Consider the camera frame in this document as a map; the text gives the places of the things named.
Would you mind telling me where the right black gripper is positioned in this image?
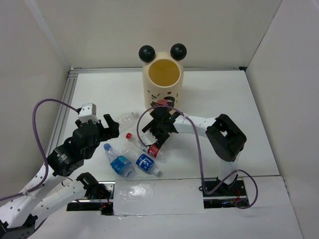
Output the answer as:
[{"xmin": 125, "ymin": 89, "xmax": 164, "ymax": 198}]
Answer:
[{"xmin": 143, "ymin": 119, "xmax": 170, "ymax": 148}]

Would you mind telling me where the red label red cap bottle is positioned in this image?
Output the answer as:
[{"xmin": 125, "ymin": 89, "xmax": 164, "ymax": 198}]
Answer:
[{"xmin": 126, "ymin": 132, "xmax": 168, "ymax": 163}]

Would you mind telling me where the clear bottle without label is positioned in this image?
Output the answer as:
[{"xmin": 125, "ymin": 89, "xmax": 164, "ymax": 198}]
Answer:
[{"xmin": 117, "ymin": 112, "xmax": 139, "ymax": 125}]

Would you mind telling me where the light blue label bottle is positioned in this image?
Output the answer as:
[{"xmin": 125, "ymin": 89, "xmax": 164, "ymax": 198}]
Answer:
[{"xmin": 104, "ymin": 143, "xmax": 136, "ymax": 180}]

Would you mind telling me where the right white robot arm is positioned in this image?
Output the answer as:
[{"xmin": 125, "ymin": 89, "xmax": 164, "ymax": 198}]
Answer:
[{"xmin": 142, "ymin": 106, "xmax": 247, "ymax": 195}]

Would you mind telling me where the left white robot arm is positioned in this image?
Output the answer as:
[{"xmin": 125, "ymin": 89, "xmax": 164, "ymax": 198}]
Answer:
[{"xmin": 0, "ymin": 114, "xmax": 119, "ymax": 239}]

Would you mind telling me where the cream bin with black ears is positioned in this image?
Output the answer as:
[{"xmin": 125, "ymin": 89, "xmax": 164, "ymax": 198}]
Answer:
[{"xmin": 139, "ymin": 43, "xmax": 187, "ymax": 109}]

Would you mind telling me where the dark blue label bottle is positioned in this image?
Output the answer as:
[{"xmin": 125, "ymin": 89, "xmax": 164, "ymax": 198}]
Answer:
[{"xmin": 122, "ymin": 144, "xmax": 160, "ymax": 176}]

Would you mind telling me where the shiny white tape sheet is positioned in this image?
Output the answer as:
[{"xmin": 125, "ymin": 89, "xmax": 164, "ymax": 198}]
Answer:
[{"xmin": 113, "ymin": 179, "xmax": 205, "ymax": 216}]

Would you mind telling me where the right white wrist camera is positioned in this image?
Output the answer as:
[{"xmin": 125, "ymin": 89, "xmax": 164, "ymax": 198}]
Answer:
[{"xmin": 139, "ymin": 132, "xmax": 156, "ymax": 152}]

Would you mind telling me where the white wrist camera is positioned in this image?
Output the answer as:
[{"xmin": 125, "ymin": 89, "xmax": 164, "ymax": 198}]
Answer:
[
  {"xmin": 77, "ymin": 103, "xmax": 99, "ymax": 123},
  {"xmin": 139, "ymin": 132, "xmax": 156, "ymax": 152}
]

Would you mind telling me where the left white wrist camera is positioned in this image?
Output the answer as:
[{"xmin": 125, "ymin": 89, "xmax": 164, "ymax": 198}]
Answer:
[{"xmin": 77, "ymin": 103, "xmax": 99, "ymax": 123}]

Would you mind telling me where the silver aluminium frame rail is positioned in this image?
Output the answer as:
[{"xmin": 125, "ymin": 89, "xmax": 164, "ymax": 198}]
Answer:
[{"xmin": 49, "ymin": 66, "xmax": 247, "ymax": 155}]

